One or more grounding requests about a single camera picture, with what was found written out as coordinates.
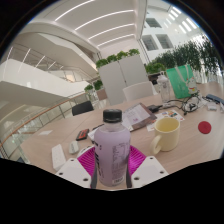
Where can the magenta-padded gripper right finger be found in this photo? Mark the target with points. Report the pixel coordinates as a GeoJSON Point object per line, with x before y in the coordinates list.
{"type": "Point", "coordinates": [148, 171]}

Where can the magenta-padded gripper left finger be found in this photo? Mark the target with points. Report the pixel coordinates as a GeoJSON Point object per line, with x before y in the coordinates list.
{"type": "Point", "coordinates": [75, 173]}

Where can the purple drink bottle black cap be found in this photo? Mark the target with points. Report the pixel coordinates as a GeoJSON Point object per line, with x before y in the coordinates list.
{"type": "Point", "coordinates": [112, 150]}

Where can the clear plastic water bottle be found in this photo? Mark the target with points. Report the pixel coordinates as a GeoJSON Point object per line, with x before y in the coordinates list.
{"type": "Point", "coordinates": [164, 88]}

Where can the white power strip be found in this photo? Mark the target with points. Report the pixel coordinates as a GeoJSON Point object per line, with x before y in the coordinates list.
{"type": "Point", "coordinates": [58, 156]}

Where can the small black red case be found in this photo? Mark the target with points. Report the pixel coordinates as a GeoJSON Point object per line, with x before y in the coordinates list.
{"type": "Point", "coordinates": [82, 134]}

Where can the pale yellow mug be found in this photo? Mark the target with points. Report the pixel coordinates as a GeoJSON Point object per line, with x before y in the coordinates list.
{"type": "Point", "coordinates": [166, 133]}

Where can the white charger block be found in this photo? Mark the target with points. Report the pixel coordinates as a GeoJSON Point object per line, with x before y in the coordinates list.
{"type": "Point", "coordinates": [92, 134]}

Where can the white paper slip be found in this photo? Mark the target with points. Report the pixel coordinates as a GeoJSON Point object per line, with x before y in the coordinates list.
{"type": "Point", "coordinates": [45, 132]}

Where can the dark book with white page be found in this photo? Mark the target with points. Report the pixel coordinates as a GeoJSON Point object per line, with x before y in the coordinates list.
{"type": "Point", "coordinates": [138, 116]}

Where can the colourful sticker sheet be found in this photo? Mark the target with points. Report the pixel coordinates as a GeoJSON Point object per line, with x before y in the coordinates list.
{"type": "Point", "coordinates": [170, 115]}

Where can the black power adapter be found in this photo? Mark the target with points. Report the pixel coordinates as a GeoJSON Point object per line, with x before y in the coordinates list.
{"type": "Point", "coordinates": [154, 108]}

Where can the black chair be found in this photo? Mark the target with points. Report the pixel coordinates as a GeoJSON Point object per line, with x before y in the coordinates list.
{"type": "Point", "coordinates": [82, 108]}

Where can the flat round red coaster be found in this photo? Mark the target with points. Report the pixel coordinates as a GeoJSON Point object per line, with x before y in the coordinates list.
{"type": "Point", "coordinates": [204, 127]}

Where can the white chair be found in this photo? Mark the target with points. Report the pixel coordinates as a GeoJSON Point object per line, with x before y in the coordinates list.
{"type": "Point", "coordinates": [138, 91]}

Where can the small potted plants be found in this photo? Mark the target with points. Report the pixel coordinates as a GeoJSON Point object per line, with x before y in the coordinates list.
{"type": "Point", "coordinates": [96, 85]}

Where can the small white flat packet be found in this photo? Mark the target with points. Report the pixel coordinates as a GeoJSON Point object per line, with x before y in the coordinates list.
{"type": "Point", "coordinates": [212, 106]}

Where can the green tote bag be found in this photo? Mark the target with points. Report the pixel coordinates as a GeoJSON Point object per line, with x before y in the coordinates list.
{"type": "Point", "coordinates": [180, 81]}

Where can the white cabinet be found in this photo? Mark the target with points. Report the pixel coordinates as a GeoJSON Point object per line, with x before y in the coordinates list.
{"type": "Point", "coordinates": [121, 78]}

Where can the green plants atop cabinet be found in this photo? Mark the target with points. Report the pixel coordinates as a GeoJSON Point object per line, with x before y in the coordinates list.
{"type": "Point", "coordinates": [116, 56]}

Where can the green hedge along railing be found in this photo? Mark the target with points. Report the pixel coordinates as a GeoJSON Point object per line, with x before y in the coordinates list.
{"type": "Point", "coordinates": [186, 55]}

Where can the ceiling strip lights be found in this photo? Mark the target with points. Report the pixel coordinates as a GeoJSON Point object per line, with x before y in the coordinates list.
{"type": "Point", "coordinates": [100, 21]}

